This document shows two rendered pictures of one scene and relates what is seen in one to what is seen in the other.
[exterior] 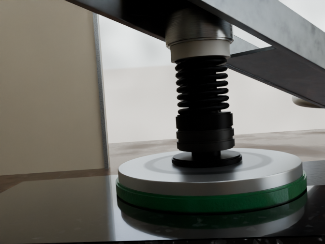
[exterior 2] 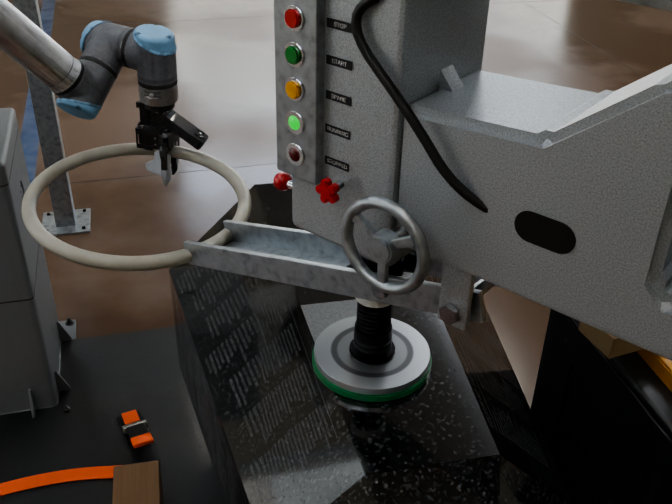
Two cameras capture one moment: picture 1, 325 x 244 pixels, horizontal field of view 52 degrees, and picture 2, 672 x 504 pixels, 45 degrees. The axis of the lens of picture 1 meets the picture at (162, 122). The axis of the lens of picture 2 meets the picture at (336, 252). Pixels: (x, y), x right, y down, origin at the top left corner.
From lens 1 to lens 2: 1.56 m
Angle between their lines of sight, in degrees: 101
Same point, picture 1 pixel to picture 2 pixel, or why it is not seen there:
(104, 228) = (456, 388)
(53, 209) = (435, 417)
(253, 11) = not seen: hidden behind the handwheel
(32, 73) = not seen: outside the picture
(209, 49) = not seen: hidden behind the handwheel
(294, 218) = (431, 334)
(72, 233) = (464, 396)
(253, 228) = (445, 345)
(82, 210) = (435, 404)
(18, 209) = (438, 435)
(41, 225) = (459, 412)
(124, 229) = (456, 381)
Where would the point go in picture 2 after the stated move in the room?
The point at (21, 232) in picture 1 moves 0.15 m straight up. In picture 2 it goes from (469, 415) to (479, 347)
